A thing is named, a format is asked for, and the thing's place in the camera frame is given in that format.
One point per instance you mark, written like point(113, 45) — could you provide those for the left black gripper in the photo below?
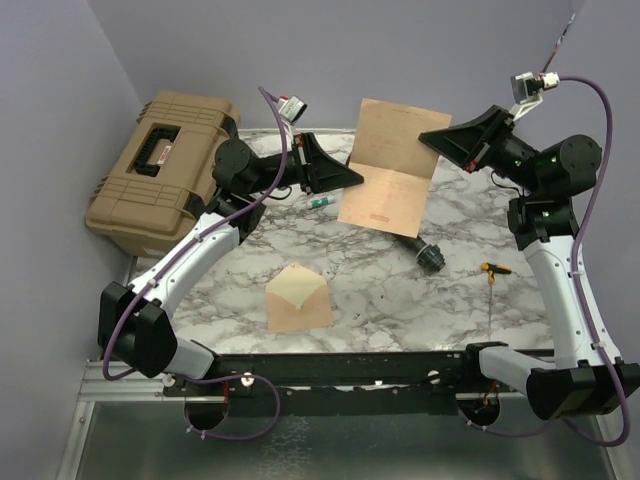
point(324, 172)

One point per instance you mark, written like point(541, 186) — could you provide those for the green white glue stick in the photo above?
point(319, 202)

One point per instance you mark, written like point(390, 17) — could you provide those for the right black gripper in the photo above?
point(473, 143)

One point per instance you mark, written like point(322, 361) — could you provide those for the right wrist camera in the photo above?
point(527, 95)

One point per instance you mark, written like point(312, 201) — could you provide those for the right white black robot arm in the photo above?
point(587, 375)

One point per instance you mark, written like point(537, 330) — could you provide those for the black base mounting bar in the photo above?
point(344, 384)

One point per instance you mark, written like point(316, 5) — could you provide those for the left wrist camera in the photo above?
point(291, 108)

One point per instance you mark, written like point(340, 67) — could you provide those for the brown paper letter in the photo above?
point(397, 168)

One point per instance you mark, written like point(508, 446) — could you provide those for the aluminium frame rail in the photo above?
point(135, 387)

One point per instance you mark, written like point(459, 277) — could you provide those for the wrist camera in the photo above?
point(527, 95)
point(291, 108)

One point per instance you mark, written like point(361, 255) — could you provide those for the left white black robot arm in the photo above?
point(135, 319)

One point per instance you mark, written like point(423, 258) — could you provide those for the tan plastic tool case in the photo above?
point(162, 181)

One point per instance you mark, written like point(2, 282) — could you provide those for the tan paper envelope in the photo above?
point(297, 299)

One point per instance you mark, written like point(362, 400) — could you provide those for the yellow black screwdriver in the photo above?
point(493, 270)

